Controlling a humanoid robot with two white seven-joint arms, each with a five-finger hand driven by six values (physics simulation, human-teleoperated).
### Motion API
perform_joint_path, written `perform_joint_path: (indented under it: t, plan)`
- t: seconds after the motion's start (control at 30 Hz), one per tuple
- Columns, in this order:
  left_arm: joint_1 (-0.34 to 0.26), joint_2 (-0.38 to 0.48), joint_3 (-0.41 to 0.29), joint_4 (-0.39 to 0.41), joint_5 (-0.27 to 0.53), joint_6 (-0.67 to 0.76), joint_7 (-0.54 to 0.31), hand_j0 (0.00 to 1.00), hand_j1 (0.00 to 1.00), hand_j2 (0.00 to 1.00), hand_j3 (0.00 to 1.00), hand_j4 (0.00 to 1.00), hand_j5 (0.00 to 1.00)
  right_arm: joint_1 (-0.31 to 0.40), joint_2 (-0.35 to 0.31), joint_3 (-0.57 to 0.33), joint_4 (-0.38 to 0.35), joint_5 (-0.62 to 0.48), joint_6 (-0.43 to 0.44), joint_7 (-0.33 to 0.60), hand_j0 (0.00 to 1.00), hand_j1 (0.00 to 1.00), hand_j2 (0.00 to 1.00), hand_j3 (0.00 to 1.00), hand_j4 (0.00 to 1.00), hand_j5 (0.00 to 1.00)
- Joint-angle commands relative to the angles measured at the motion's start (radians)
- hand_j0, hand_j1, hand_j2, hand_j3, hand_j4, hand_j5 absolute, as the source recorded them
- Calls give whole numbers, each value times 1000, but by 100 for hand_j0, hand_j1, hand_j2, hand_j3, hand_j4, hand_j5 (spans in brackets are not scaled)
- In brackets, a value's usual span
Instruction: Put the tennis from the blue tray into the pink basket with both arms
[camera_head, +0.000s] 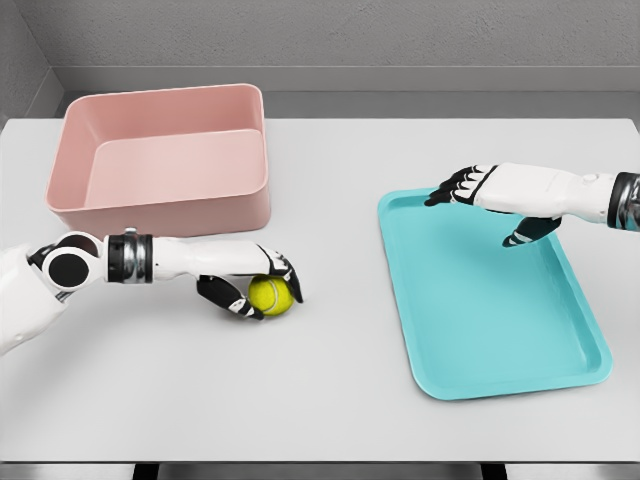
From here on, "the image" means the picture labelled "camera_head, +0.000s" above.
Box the blue tray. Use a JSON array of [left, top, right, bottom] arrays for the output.
[[377, 187, 614, 402]]

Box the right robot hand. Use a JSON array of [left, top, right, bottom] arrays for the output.
[[424, 162, 564, 249]]

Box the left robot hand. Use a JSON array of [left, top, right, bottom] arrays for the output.
[[195, 241, 305, 321]]

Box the yellow tennis ball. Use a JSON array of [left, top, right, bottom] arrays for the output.
[[248, 275, 295, 318]]

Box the pink basket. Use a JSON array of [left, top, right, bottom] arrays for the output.
[[44, 83, 273, 239]]

